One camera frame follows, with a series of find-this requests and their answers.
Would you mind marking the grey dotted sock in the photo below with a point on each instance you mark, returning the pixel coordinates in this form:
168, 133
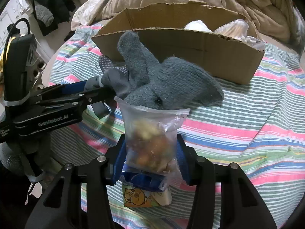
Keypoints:
116, 77

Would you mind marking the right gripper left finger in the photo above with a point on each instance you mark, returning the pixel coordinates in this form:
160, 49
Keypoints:
77, 196

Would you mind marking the white floral quilt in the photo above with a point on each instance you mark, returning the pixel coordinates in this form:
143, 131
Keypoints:
85, 14

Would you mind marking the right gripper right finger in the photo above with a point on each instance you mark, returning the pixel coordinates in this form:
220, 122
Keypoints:
241, 204

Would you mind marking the striped colourful towel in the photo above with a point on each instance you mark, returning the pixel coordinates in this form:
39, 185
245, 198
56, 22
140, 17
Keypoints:
259, 126

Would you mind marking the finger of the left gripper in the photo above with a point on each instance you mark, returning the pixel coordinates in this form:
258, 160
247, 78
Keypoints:
72, 88
61, 108

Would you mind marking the cartoon bear packet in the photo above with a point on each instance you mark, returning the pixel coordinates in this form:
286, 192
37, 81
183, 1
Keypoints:
137, 197

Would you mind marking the blue tissue packet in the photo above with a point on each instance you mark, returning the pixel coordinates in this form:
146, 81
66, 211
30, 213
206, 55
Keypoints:
143, 180

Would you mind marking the grey knitted glove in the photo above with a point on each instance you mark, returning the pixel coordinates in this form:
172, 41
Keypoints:
168, 85

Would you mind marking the brown cardboard box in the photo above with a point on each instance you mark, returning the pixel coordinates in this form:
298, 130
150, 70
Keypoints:
161, 29

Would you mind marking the clear snack zip bag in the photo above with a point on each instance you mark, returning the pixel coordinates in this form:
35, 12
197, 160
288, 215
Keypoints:
151, 137

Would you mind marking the cotton swab bag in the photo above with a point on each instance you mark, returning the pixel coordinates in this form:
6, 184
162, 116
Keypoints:
238, 29

